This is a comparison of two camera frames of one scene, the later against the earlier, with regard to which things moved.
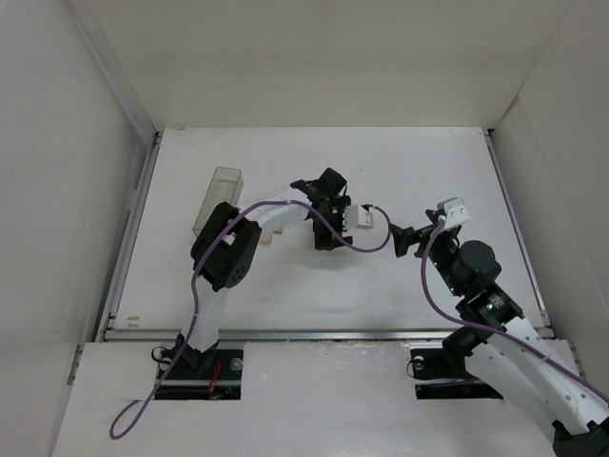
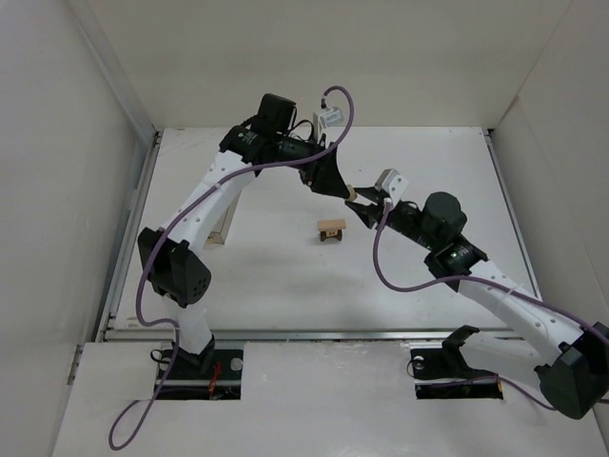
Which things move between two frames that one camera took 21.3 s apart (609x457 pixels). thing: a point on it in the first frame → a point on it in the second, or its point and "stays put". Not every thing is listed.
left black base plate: [222, 381] stays put
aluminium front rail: [360, 334] stays put
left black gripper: [328, 225] → [319, 168]
